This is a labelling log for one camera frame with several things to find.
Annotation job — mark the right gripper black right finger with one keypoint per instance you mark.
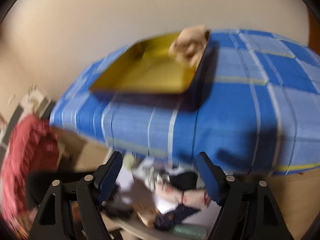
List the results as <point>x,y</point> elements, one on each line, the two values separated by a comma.
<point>248,210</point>

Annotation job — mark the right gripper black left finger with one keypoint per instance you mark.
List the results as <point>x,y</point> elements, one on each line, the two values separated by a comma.
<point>54,218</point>

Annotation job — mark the mint green rolled towel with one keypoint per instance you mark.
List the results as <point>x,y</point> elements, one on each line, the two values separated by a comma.
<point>190,231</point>

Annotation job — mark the red knit cloth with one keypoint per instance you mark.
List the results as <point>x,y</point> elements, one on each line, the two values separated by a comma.
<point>33,146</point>

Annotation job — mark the dark navy patterned cloth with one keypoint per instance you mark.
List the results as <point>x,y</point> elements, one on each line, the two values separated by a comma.
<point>169,220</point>

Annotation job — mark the white drawer box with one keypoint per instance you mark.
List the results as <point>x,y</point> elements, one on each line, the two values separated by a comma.
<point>134,207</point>

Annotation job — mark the beige grey crumpled cloth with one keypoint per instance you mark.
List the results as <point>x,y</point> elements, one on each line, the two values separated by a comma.
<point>153,177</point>

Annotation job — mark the blue plaid storage bag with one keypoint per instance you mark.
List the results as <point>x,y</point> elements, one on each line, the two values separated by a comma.
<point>253,105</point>

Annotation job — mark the tan plush toy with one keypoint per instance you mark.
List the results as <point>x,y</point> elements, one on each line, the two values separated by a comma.
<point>188,48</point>

